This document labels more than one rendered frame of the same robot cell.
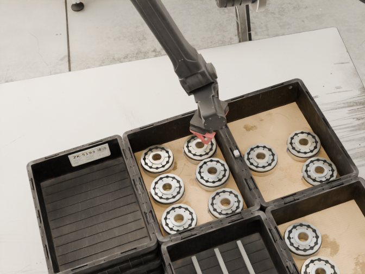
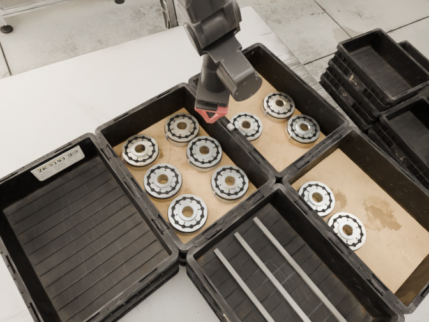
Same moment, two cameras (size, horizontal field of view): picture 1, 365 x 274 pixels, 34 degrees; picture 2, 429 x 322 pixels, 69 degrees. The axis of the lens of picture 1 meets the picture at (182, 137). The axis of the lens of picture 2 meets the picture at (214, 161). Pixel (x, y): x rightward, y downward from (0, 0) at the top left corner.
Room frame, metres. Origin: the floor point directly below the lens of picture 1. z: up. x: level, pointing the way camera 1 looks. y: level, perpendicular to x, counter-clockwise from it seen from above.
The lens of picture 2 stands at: (0.60, 0.15, 1.63)
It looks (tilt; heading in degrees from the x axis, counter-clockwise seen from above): 62 degrees down; 324
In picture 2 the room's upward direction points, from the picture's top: 10 degrees clockwise
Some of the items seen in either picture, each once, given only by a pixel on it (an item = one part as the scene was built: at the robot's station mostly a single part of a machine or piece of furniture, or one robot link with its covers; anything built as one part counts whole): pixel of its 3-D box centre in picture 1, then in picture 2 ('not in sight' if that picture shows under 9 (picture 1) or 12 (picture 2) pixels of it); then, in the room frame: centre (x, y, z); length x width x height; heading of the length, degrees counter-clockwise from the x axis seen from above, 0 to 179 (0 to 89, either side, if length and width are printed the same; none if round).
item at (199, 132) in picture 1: (207, 129); (212, 105); (0.95, -0.07, 1.10); 0.07 x 0.07 x 0.09; 57
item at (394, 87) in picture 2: not in sight; (362, 91); (1.21, -1.18, 0.37); 0.40 x 0.30 x 0.45; 3
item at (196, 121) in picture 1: (208, 108); (216, 75); (0.97, -0.08, 1.17); 0.10 x 0.07 x 0.07; 147
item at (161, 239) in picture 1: (188, 170); (184, 156); (0.95, 0.00, 0.92); 0.40 x 0.30 x 0.02; 12
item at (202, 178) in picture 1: (212, 172); (204, 151); (0.98, -0.08, 0.86); 0.10 x 0.10 x 0.01
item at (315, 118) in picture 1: (281, 149); (263, 114); (1.02, -0.30, 0.87); 0.40 x 0.30 x 0.11; 12
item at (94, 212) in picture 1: (92, 211); (82, 231); (0.89, 0.29, 0.87); 0.40 x 0.30 x 0.11; 12
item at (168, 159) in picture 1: (156, 158); (140, 149); (1.05, 0.09, 0.86); 0.10 x 0.10 x 0.01
